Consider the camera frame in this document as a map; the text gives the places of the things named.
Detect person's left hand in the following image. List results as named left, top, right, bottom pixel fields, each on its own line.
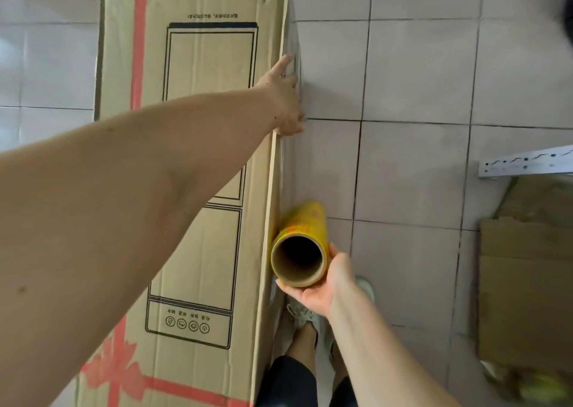
left=254, top=54, right=307, bottom=137

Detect white metal shelf rack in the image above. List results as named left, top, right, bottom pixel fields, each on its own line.
left=477, top=144, right=573, bottom=179

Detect white right shoe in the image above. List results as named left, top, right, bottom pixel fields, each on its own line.
left=324, top=276, right=376, bottom=363

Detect dark shorts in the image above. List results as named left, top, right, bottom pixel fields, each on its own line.
left=255, top=353, right=359, bottom=407

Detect flattened brown cardboard pile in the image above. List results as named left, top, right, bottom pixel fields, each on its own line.
left=474, top=176, right=573, bottom=374

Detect person's left forearm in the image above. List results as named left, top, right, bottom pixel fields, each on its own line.
left=0, top=87, right=276, bottom=407

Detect yellow-green crumpled wrapping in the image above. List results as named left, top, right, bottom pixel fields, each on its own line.
left=481, top=359, right=573, bottom=405

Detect yellow plastic wrap roll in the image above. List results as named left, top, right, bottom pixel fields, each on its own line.
left=270, top=199, right=331, bottom=289

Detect black bag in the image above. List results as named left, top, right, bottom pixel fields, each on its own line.
left=556, top=0, right=573, bottom=47

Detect person's right hand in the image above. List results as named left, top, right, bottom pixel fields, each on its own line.
left=275, top=242, right=359, bottom=318

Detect person's right forearm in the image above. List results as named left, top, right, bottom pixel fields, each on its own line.
left=326, top=281, right=462, bottom=407

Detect person's right leg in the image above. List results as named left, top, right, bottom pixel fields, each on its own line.
left=331, top=353, right=350, bottom=381

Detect brown cardboard box red ribbon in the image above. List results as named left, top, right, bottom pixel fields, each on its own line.
left=73, top=0, right=303, bottom=407

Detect white shoe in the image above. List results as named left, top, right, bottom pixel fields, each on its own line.
left=324, top=276, right=376, bottom=363
left=284, top=297, right=323, bottom=338

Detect person's leg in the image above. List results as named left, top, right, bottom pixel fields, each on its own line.
left=286, top=323, right=319, bottom=363
left=331, top=353, right=350, bottom=381

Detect white left shoe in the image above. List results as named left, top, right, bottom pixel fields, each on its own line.
left=284, top=297, right=323, bottom=338

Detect person's left leg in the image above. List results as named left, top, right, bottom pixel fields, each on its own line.
left=286, top=323, right=319, bottom=363

